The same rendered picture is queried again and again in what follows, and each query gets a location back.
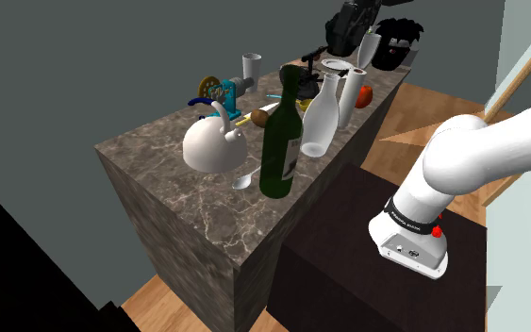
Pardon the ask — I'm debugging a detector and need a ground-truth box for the tall white cone vase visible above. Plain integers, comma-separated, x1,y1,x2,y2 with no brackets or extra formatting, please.
356,26,383,71

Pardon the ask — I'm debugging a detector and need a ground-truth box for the black spiky-topped container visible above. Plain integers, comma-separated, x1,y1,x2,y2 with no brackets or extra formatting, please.
370,17,425,73

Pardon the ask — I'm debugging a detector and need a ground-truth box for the black stand tool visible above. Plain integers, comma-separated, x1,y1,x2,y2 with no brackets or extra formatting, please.
293,45,329,100

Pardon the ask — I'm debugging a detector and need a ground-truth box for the grey cup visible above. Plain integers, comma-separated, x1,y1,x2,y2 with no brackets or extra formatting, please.
241,52,263,93

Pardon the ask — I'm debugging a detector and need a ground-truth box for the white plate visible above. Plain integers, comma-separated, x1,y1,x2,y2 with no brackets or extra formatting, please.
321,58,357,75

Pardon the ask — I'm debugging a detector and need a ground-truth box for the dark robot stand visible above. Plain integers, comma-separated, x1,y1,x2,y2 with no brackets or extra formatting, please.
266,162,490,332

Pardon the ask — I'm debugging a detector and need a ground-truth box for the silver spoon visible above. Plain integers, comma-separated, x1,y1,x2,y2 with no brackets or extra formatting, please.
231,166,262,191

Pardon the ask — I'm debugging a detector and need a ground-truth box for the white paper towel roll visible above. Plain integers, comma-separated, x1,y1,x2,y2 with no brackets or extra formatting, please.
336,66,369,130

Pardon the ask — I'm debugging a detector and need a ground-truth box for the brown potato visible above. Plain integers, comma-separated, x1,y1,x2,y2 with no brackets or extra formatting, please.
250,108,271,129

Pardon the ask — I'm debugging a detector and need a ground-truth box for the red apple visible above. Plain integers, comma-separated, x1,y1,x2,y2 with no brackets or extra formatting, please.
354,84,374,110

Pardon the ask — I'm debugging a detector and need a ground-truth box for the white bottle vase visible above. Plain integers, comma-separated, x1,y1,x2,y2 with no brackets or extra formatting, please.
300,72,342,158

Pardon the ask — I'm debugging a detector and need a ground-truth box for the white kettle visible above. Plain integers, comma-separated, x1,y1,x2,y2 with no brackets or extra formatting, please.
182,99,250,174

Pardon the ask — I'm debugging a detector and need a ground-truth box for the blue curved tool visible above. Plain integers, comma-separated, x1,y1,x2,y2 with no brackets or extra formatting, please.
187,96,216,109

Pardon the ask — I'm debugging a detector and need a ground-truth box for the dark green wine bottle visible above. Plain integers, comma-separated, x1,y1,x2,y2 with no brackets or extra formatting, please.
258,64,305,200

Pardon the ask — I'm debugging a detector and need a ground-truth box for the yellow-handled white knife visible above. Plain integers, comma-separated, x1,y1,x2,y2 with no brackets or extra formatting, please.
235,102,280,128

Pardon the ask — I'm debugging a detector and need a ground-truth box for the teal meat grinder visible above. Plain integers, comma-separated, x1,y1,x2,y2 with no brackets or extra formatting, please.
197,75,255,122

